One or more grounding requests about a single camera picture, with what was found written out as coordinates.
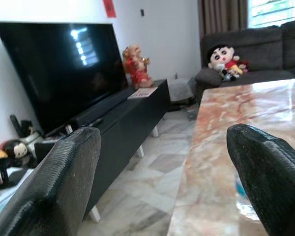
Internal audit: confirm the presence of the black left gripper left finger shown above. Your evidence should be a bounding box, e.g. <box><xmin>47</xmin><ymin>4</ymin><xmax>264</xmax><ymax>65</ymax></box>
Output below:
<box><xmin>0</xmin><ymin>126</ymin><xmax>102</xmax><ymax>236</ymax></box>

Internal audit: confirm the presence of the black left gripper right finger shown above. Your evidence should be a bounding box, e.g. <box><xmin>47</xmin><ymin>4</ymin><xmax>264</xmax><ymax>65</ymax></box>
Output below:
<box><xmin>226</xmin><ymin>123</ymin><xmax>295</xmax><ymax>236</ymax></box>

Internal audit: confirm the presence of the round black-haired figurine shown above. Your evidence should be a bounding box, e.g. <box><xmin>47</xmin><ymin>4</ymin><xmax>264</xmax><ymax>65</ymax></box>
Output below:
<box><xmin>1</xmin><ymin>139</ymin><xmax>37</xmax><ymax>169</ymax></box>

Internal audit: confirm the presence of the black soundbar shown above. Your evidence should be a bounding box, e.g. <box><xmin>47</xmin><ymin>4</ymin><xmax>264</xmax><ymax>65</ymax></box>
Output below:
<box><xmin>70</xmin><ymin>89</ymin><xmax>128</xmax><ymax>126</ymax></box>

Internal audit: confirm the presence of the black television cabinet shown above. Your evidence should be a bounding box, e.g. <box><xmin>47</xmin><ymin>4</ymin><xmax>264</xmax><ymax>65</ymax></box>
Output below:
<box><xmin>34</xmin><ymin>79</ymin><xmax>172</xmax><ymax>223</ymax></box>

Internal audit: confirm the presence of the black flat screen television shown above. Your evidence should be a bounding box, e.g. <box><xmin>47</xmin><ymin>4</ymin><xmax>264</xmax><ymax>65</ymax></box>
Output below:
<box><xmin>0</xmin><ymin>21</ymin><xmax>129</xmax><ymax>138</ymax></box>

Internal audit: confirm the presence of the small yellow-haired doll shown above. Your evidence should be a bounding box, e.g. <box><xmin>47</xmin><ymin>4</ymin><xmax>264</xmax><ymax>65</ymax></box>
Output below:
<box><xmin>230</xmin><ymin>65</ymin><xmax>244</xmax><ymax>77</ymax></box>

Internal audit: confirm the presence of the small red plush toy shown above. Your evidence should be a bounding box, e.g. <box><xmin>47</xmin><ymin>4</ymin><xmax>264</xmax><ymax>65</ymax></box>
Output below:
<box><xmin>237</xmin><ymin>60</ymin><xmax>250</xmax><ymax>73</ymax></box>

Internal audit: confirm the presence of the white pink printed card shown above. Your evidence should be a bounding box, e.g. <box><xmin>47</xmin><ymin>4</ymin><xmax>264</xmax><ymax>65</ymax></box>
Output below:
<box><xmin>127</xmin><ymin>88</ymin><xmax>153</xmax><ymax>100</ymax></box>

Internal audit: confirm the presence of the stool with grey cloth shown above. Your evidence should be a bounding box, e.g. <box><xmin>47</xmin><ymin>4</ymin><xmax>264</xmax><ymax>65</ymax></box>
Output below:
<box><xmin>167</xmin><ymin>78</ymin><xmax>195</xmax><ymax>103</ymax></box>

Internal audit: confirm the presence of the dark grey fabric sofa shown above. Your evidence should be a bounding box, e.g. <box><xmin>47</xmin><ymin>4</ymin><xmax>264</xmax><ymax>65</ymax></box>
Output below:
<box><xmin>195</xmin><ymin>18</ymin><xmax>295</xmax><ymax>104</ymax></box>

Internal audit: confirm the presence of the black-haired boy plush doll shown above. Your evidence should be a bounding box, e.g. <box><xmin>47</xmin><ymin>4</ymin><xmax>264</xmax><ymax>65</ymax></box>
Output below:
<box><xmin>207</xmin><ymin>44</ymin><xmax>240</xmax><ymax>82</ymax></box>

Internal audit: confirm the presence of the orange red lion plush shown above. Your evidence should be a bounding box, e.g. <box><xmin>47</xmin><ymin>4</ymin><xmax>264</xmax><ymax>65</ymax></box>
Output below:
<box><xmin>122</xmin><ymin>45</ymin><xmax>154</xmax><ymax>89</ymax></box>

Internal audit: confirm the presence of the window with blinds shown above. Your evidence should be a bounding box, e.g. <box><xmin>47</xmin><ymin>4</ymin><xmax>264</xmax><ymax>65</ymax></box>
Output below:
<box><xmin>247</xmin><ymin>0</ymin><xmax>295</xmax><ymax>29</ymax></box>

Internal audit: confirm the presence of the brown curtain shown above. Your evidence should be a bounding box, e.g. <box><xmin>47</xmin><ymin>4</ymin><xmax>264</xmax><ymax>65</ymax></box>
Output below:
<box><xmin>198</xmin><ymin>0</ymin><xmax>249</xmax><ymax>35</ymax></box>

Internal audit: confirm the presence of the red paper wall decoration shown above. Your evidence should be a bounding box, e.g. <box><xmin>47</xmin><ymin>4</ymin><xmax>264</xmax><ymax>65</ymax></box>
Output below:
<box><xmin>102</xmin><ymin>0</ymin><xmax>117</xmax><ymax>18</ymax></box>

